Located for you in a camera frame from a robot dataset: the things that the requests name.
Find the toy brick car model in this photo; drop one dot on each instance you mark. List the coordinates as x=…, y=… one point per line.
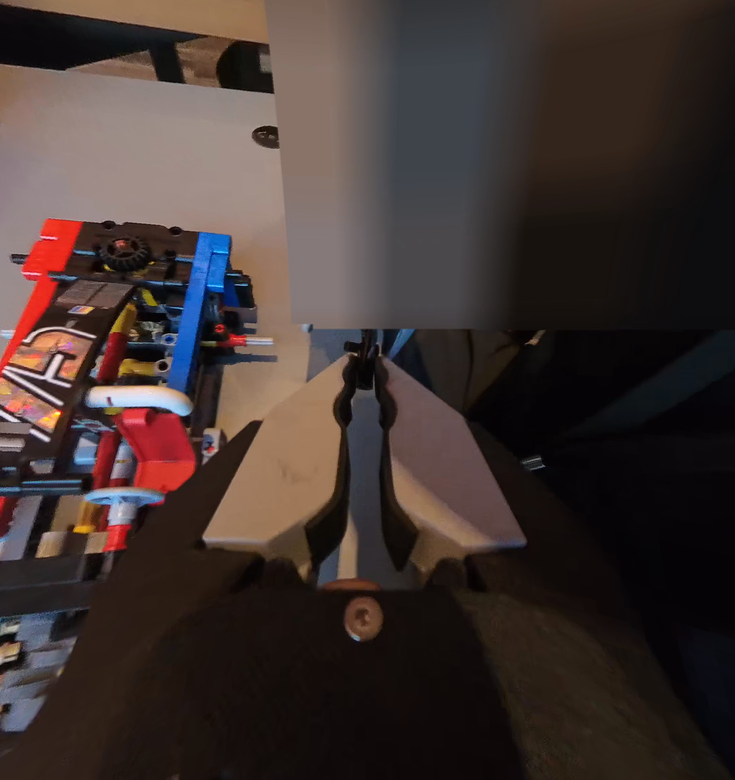
x=99, y=378

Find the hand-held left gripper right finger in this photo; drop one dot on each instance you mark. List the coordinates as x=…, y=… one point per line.
x=446, y=481

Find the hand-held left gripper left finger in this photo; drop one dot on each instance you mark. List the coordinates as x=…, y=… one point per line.
x=276, y=481

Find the dark office chair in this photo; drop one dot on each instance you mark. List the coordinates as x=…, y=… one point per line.
x=129, y=46

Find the small black brick assembly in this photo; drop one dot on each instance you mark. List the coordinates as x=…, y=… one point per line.
x=362, y=359

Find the black round desk grommet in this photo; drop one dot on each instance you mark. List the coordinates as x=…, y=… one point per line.
x=266, y=136

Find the person's dark clothing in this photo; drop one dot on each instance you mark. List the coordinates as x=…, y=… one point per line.
x=617, y=457

